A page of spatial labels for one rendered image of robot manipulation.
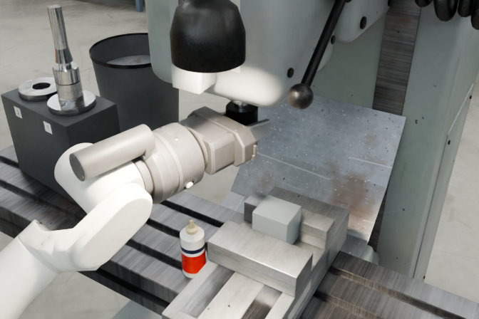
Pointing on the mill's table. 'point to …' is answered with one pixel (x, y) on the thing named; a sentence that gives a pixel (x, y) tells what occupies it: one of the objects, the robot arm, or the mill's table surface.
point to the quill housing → (254, 25)
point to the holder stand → (54, 127)
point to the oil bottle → (192, 249)
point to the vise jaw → (260, 257)
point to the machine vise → (224, 277)
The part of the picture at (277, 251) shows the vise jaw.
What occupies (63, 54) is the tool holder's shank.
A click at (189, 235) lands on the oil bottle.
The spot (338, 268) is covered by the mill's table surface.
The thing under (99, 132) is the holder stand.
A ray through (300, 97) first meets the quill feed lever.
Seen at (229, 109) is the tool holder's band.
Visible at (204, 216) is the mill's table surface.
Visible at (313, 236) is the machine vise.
